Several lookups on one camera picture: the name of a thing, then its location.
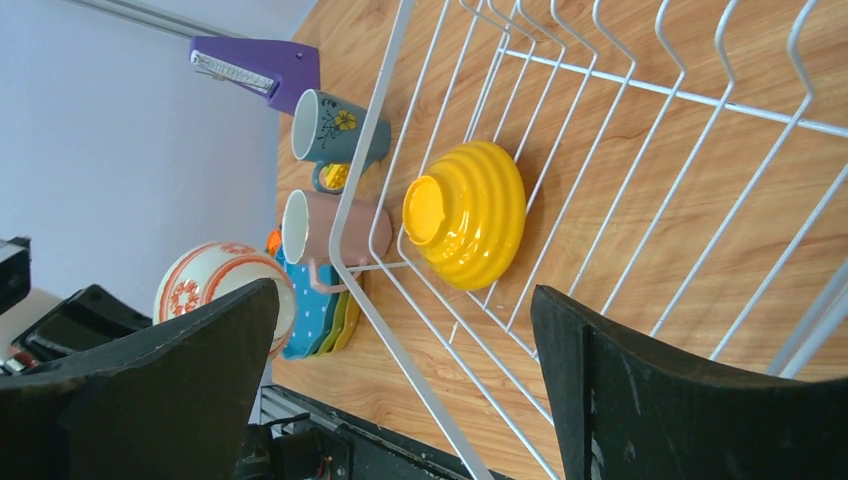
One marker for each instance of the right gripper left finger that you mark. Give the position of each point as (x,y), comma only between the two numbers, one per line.
(171,401)

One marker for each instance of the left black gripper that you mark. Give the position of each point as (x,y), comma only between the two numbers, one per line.
(90,318)

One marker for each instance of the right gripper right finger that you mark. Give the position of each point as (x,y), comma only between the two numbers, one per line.
(628,406)

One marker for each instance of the white red patterned bowl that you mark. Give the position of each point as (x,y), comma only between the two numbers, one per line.
(214,269)

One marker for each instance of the green polka dot plate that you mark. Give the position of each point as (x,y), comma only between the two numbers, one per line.
(337,325)

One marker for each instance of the blue polka dot plate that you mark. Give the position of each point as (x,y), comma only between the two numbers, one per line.
(314,315)

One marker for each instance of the yellow polka dot plate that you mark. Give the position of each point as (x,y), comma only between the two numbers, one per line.
(352,316)

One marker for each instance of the pink ceramic mug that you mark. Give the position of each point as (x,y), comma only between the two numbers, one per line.
(307,228)

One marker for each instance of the yellow ribbed bowl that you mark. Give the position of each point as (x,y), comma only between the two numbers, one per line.
(466,214)

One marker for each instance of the blue ceramic mug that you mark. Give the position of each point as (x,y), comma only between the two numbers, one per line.
(325,131)

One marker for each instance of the yellow toy block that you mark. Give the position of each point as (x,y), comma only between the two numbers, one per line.
(335,176)

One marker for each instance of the purple metronome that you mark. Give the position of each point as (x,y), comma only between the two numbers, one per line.
(275,70)

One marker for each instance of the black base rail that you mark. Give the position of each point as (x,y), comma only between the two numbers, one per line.
(371,444)

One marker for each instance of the white wire dish rack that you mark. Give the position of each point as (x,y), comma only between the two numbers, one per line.
(685,170)

